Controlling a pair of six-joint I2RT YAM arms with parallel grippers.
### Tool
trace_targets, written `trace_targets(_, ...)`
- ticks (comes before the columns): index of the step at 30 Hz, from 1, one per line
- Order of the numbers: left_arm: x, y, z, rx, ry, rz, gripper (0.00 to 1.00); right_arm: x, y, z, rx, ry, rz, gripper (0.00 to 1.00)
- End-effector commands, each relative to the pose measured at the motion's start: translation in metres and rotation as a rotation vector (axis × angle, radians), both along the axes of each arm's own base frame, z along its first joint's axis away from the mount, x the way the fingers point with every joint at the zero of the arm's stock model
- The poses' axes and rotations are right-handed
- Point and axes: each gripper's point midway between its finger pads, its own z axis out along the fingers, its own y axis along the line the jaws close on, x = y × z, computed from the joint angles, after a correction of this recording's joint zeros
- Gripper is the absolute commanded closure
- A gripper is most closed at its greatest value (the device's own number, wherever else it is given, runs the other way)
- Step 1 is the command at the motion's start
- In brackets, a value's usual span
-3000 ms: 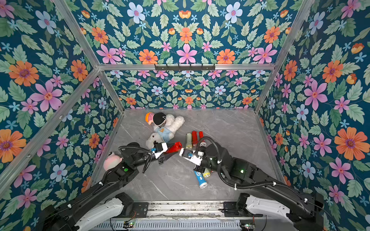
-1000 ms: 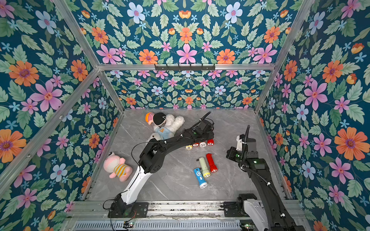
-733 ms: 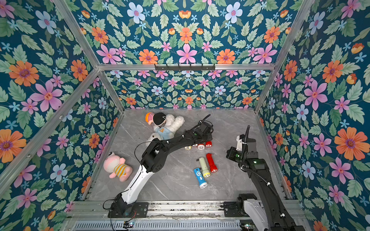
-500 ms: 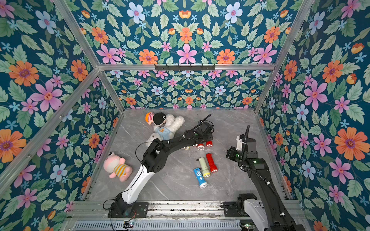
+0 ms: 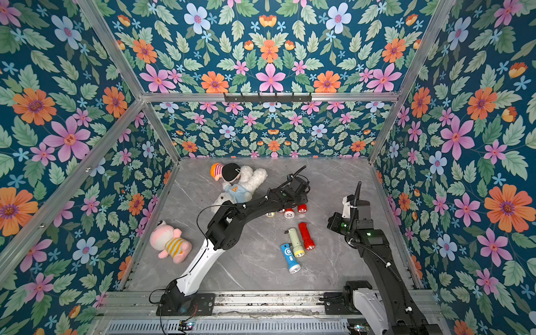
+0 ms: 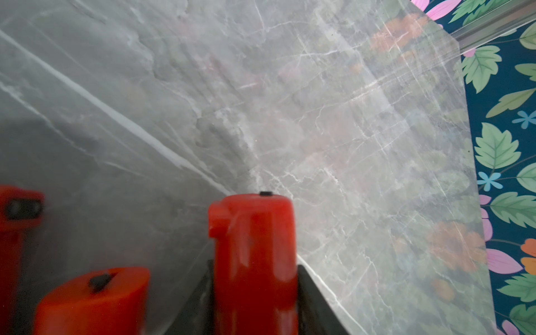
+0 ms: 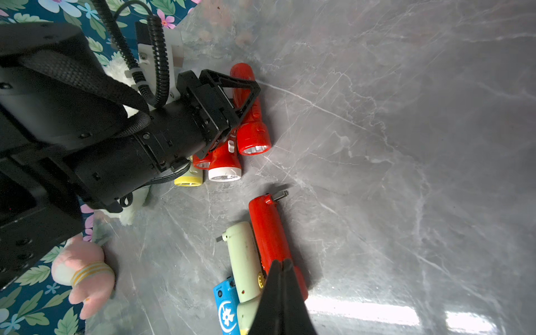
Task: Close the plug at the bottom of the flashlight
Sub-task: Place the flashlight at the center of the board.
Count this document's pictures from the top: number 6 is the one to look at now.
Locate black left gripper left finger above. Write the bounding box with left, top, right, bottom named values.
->
left=165, top=260, right=215, bottom=335

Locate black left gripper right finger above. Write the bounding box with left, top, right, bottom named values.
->
left=297, top=265, right=349, bottom=335

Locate red flashlight plain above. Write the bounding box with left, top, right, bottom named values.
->
left=1, top=185, right=45, bottom=334
left=208, top=192, right=298, bottom=334

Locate red flashlight white logo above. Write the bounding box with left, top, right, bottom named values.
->
left=33, top=267, right=150, bottom=334

